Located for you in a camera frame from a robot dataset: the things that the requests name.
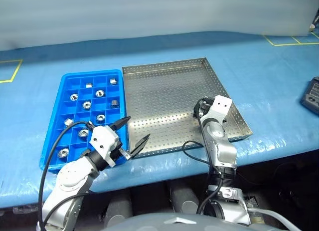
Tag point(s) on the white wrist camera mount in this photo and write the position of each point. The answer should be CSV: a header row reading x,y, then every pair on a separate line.
x,y
103,140
222,108

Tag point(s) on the grey robot torso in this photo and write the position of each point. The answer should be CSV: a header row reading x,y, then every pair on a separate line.
x,y
174,223

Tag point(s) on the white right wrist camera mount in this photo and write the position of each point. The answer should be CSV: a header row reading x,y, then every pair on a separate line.
x,y
222,108

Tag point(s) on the knurled metal roller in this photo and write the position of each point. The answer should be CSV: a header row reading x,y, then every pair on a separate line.
x,y
114,103

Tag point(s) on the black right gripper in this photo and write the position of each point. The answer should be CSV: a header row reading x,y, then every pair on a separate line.
x,y
204,106

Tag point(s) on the perforated steel tray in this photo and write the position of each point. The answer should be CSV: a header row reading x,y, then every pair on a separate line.
x,y
162,103

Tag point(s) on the dark grey rounded cylinder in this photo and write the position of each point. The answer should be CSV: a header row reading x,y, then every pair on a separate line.
x,y
184,198
118,208

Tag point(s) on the blue compartment tray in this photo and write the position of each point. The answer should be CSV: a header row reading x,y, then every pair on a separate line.
x,y
74,82

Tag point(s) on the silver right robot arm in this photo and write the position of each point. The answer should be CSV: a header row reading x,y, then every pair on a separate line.
x,y
225,151

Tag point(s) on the black handheld device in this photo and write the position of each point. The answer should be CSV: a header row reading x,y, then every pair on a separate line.
x,y
311,96

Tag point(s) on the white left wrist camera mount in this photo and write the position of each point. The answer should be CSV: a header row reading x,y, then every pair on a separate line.
x,y
103,140

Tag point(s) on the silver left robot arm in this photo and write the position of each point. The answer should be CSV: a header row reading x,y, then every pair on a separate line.
x,y
69,178

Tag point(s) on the blue plastic table cover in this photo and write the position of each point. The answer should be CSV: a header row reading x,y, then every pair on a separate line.
x,y
261,78

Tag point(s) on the small silver metal roller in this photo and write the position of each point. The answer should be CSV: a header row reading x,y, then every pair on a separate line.
x,y
89,85

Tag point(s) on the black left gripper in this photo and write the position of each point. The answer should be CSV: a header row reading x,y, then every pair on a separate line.
x,y
117,152

